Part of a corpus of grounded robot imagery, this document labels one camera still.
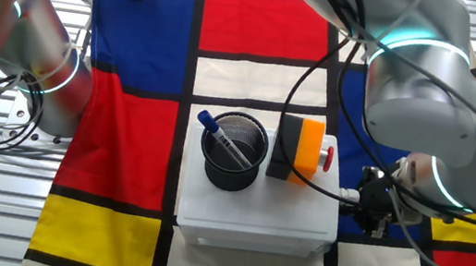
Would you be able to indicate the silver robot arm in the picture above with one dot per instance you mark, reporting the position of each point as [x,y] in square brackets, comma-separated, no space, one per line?
[421,126]

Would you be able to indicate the colour block tablecloth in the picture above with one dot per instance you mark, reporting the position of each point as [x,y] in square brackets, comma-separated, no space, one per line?
[124,145]

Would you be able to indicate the blue capped marker pen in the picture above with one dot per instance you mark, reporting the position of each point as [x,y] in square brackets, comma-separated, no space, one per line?
[220,139]

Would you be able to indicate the orange and black button box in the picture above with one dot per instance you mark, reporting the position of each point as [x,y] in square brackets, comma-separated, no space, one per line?
[307,152]

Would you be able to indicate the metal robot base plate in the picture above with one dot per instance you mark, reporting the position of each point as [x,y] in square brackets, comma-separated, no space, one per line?
[16,113]

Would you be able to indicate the white drawer cabinet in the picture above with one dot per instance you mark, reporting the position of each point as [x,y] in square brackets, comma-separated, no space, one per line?
[282,214]

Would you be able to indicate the black mesh pen holder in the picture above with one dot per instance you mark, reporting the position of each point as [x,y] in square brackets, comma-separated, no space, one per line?
[213,174]

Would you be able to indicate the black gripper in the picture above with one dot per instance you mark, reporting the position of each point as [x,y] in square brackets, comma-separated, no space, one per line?
[377,190]

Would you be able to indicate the red mushroom push button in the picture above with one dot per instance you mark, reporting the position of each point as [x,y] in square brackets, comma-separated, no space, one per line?
[329,160]

